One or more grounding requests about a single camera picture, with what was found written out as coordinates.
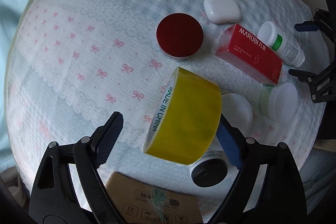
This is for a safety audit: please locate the pale green white-lid jar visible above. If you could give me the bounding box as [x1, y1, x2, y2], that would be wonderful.
[259, 83, 298, 124]

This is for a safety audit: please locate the white green label bottle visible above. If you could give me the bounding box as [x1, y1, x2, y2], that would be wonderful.
[257, 21, 305, 68]

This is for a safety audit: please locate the white lid green jar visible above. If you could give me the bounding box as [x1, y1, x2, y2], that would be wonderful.
[221, 91, 253, 136]

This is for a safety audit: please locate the yellow packing tape roll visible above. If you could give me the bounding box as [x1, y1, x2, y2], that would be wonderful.
[143, 67, 222, 165]

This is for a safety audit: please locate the small black lid jar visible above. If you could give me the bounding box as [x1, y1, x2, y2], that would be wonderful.
[188, 149, 228, 188]

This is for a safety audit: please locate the brown cardboard box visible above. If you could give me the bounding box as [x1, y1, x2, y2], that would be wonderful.
[106, 172, 203, 224]

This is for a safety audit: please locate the red Marubi carton box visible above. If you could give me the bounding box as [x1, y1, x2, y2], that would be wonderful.
[215, 23, 283, 86]

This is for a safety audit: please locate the white earbuds case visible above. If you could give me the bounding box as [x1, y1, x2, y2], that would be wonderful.
[203, 0, 242, 24]

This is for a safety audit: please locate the red lid cream jar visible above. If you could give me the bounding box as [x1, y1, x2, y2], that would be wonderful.
[155, 12, 204, 61]

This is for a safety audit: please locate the floral checked bed cover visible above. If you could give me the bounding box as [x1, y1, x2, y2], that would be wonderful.
[5, 0, 329, 218]

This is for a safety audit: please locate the light blue curtain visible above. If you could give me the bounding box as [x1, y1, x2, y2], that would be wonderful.
[0, 0, 29, 172]

